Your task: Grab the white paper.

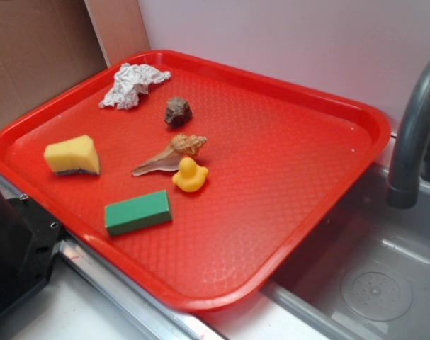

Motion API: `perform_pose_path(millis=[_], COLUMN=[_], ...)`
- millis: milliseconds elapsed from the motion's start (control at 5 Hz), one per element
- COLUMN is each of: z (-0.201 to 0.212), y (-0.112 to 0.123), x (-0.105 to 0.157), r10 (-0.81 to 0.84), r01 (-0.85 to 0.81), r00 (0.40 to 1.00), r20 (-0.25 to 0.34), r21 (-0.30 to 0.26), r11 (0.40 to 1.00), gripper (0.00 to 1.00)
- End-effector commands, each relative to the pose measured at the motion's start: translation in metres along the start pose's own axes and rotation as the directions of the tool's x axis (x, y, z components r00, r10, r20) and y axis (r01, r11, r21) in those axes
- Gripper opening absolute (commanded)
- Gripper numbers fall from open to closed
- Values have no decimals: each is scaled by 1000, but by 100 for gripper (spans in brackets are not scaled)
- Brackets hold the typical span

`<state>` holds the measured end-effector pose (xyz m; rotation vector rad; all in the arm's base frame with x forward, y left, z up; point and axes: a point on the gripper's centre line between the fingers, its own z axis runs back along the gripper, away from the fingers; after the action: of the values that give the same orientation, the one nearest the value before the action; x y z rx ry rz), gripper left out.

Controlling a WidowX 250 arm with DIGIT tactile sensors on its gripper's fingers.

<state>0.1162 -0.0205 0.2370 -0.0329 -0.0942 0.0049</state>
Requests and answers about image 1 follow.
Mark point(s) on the brown cardboard panel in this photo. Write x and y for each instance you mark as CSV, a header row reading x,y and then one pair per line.
x,y
47,47

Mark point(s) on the grey plastic faucet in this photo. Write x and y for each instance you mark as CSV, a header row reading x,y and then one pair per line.
x,y
411,154

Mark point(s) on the yellow sponge with dark base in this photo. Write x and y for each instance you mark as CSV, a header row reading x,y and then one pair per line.
x,y
74,156

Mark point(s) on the yellow rubber duck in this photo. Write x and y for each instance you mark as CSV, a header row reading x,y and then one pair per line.
x,y
190,176

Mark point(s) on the green rectangular block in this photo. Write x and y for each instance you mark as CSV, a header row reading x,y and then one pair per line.
x,y
137,213

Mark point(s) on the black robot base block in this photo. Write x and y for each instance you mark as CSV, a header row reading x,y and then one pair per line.
x,y
29,241

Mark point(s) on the striped conch seashell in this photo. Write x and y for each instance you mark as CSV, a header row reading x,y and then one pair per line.
x,y
168,159

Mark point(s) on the crumpled white paper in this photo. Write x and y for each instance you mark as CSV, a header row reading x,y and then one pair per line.
x,y
130,81

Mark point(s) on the brown rock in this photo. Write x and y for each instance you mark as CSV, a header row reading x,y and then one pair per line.
x,y
178,112

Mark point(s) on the grey plastic sink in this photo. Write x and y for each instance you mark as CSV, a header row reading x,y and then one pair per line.
x,y
364,271

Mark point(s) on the red plastic tray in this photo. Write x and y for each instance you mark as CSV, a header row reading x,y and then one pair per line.
x,y
279,157

